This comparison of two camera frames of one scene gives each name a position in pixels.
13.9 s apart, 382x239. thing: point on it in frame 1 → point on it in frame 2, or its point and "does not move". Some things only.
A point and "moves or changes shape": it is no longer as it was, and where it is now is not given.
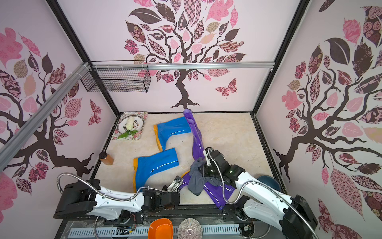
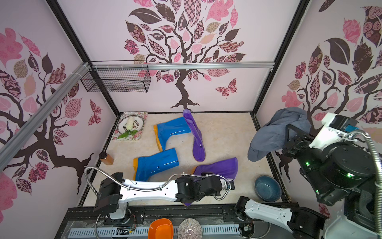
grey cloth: (197, 180) moves or changes shape
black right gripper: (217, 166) → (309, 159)
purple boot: (217, 193) moves or changes shape
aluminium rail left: (11, 146) does not move
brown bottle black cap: (106, 158) does not move
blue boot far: (163, 130) does not move
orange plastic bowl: (161, 228) does not move
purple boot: (197, 149) does not move
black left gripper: (163, 193) → (216, 194)
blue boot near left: (144, 166) does not move
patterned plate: (139, 124) does not move
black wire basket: (119, 80) does not move
